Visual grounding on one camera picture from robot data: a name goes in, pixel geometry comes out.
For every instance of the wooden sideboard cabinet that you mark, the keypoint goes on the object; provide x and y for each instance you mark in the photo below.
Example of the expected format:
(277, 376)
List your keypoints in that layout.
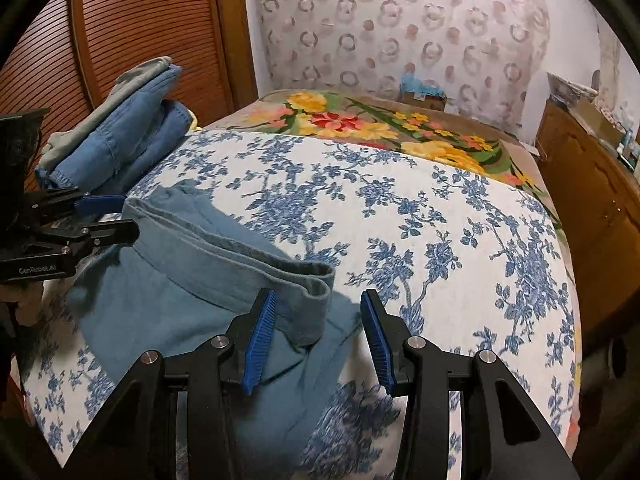
(590, 200)

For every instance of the small cardboard box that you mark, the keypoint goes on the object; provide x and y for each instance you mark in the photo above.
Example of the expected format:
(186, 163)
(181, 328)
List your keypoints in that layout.
(430, 102)

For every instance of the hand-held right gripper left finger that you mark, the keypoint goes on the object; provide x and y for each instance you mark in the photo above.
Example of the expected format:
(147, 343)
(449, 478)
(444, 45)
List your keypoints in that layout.
(257, 340)

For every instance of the wrapped air conditioner pipe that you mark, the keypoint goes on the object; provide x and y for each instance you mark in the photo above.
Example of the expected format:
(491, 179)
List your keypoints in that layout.
(610, 65)

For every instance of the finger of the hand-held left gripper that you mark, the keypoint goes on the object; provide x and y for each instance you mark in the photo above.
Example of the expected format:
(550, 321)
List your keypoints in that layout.
(112, 234)
(102, 204)

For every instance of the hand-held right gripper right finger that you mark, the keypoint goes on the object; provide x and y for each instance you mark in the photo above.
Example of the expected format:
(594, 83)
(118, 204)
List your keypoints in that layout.
(377, 340)

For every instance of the colourful flowered blanket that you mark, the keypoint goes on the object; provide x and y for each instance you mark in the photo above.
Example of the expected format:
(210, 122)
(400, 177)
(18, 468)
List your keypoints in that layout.
(350, 120)

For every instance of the folded blue jeans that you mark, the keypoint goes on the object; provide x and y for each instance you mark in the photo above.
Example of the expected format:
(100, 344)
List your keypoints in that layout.
(125, 130)

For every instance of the blue floral bedsheet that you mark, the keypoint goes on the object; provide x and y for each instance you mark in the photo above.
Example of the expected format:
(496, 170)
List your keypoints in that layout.
(450, 240)

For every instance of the wooden louvered wardrobe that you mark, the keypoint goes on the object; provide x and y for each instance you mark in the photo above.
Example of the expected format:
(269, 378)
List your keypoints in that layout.
(150, 25)

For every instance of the teal short pants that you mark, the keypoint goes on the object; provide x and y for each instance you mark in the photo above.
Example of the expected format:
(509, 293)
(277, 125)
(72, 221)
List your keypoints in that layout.
(165, 310)

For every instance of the blue plastic bag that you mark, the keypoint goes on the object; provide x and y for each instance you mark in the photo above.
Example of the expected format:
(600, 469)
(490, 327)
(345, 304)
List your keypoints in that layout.
(417, 85)

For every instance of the stack of papers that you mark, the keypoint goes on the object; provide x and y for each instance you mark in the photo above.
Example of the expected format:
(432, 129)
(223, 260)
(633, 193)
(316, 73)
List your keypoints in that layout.
(570, 87)

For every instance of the person's left hand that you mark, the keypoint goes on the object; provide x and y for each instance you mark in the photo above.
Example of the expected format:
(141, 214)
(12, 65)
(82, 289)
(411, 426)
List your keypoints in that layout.
(30, 305)

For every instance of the flat cardboard box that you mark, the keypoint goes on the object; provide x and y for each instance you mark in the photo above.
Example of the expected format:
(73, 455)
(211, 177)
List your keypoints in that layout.
(597, 122)

